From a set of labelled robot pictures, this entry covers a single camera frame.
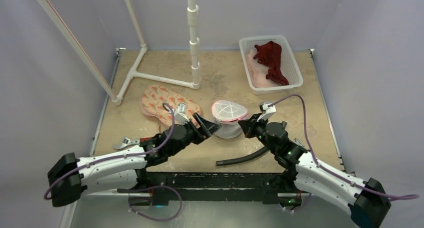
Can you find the white mesh laundry bag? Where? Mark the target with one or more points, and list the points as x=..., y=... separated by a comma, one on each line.
x=227, y=114

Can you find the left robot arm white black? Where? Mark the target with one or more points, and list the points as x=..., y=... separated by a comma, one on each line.
x=72, y=177

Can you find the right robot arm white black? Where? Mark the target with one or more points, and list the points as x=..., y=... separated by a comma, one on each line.
x=364, y=201

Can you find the white plastic basket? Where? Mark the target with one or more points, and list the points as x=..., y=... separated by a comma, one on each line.
x=289, y=66

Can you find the white pvc pipe rack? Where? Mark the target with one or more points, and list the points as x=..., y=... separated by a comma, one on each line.
x=117, y=98

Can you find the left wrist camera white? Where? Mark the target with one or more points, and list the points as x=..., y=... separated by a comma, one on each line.
x=179, y=114

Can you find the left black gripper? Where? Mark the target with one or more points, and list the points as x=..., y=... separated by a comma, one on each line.
x=205, y=127

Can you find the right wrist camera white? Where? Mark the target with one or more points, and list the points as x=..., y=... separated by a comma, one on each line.
x=267, y=110

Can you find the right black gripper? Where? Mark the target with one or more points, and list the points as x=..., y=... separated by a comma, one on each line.
x=251, y=127

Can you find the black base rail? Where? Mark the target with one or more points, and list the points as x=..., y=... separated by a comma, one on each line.
x=267, y=188

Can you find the pink bra in basket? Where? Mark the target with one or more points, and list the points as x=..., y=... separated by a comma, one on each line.
x=258, y=72

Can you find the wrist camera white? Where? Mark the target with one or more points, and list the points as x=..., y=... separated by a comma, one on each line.
x=267, y=110
x=179, y=114

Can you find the dark red bra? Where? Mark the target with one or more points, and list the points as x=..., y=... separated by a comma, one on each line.
x=269, y=55

